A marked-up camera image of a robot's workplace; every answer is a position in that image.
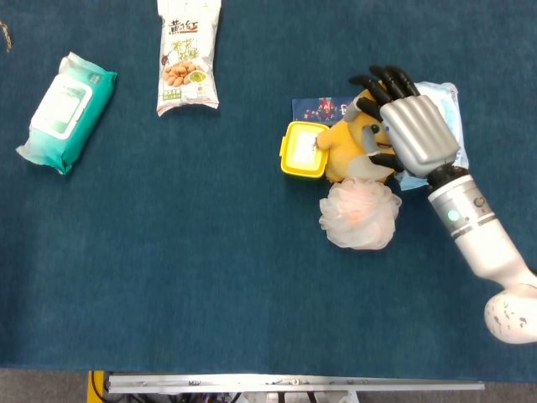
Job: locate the yellow frame post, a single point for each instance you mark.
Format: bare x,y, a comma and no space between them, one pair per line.
97,388

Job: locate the aluminium profile rail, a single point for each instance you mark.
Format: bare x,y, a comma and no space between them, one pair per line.
251,383

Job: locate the blue carpet table cover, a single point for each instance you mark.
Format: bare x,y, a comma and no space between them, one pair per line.
210,260

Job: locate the green container with yellow lid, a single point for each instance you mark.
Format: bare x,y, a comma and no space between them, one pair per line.
301,149

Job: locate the yellow plush toy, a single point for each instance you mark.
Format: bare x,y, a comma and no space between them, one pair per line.
344,144

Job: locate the dark blue printed box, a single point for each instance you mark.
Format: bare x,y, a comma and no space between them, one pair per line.
310,110

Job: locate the green wet wipes pack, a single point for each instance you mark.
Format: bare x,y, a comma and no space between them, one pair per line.
63,117

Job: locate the white almond snack bag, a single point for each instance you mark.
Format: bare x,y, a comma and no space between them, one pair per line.
186,63

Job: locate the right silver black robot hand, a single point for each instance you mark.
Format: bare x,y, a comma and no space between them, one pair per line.
419,134

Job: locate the pale pink bath loofah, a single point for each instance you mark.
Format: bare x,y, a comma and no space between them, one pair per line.
358,218

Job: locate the light blue wet wipes pack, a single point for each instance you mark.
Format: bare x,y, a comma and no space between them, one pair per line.
455,119

